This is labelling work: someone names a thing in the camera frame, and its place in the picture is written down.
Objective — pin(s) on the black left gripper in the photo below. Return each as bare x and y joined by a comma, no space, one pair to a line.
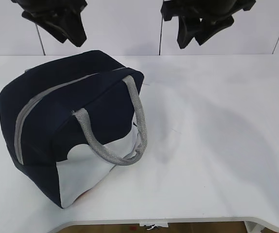
62,18

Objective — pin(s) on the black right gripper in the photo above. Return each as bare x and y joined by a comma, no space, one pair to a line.
202,19

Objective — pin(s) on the navy blue lunch bag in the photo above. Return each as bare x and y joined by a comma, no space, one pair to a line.
68,122

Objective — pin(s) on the white paper scrap under table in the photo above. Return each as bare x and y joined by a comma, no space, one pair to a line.
154,225

